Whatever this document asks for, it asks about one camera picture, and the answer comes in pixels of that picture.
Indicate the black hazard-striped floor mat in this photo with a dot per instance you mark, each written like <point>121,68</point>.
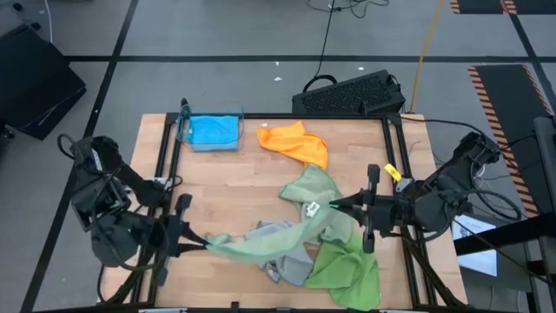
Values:
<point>504,108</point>
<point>478,5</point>

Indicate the black equipment case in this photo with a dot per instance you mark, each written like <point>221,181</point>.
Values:
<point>35,87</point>

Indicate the grey metal post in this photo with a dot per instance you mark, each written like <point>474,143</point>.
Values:
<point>547,174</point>

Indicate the yellow tape tag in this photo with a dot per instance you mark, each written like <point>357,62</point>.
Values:
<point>393,172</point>

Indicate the black metal beam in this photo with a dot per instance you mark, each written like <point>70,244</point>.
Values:
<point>499,237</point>

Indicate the black perforated computer case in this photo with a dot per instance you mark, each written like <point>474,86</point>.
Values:
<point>347,93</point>

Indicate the blue microfiber towel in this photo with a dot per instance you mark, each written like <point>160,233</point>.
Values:
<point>213,130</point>

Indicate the grey microfiber towel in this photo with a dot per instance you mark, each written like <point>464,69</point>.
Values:
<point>291,265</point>

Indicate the pale green teal-edged towel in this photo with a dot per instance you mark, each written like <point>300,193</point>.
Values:
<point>313,187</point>

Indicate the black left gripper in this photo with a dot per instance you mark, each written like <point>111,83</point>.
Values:
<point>169,237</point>

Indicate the orange microfiber towel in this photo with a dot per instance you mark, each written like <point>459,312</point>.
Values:
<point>295,143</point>

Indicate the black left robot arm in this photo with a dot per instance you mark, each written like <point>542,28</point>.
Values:
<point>100,195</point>

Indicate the bright green microfiber towel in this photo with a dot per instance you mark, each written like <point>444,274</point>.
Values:
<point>347,274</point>

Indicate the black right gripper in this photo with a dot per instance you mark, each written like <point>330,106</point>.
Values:
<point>386,215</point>

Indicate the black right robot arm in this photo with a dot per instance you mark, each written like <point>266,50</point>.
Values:
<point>438,200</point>

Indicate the white paper sheet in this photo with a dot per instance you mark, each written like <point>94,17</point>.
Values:
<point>478,261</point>

